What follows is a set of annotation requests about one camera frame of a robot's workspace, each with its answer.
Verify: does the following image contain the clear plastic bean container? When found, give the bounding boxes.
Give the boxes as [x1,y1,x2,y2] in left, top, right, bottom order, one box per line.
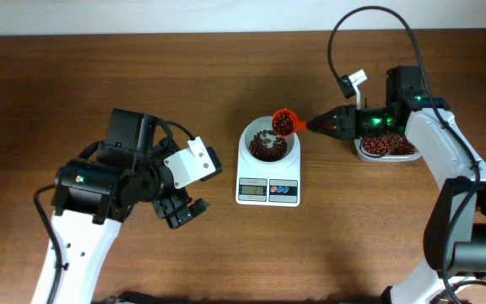
[354,135,420,163]

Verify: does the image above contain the white digital kitchen scale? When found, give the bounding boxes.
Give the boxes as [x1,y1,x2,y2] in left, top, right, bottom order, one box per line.
[235,139,301,207]

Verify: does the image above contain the white round bowl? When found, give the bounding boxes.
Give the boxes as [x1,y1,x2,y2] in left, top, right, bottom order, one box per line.
[240,117,300,170]

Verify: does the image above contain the red beans in container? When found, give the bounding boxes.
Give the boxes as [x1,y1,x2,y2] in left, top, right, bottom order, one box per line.
[361,135,418,156]

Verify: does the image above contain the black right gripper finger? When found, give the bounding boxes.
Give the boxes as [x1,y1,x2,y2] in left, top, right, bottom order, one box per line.
[307,125,339,138]
[307,107,343,126]

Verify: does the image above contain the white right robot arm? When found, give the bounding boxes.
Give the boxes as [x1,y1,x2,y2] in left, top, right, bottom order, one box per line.
[306,66,486,303]

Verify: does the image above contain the red plastic measuring scoop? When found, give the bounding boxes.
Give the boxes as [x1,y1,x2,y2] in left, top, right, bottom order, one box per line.
[272,108,307,137]

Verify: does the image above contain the red beans in bowl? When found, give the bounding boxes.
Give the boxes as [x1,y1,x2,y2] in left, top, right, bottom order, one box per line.
[249,129,288,162]

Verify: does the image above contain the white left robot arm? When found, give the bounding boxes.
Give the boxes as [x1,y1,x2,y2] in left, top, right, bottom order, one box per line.
[32,109,222,303]

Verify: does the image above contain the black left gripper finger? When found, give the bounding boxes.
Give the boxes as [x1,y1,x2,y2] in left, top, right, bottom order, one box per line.
[166,198,209,230]
[152,192,184,219]

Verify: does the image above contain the black right camera cable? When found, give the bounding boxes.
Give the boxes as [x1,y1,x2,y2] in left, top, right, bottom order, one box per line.
[327,5,486,304]

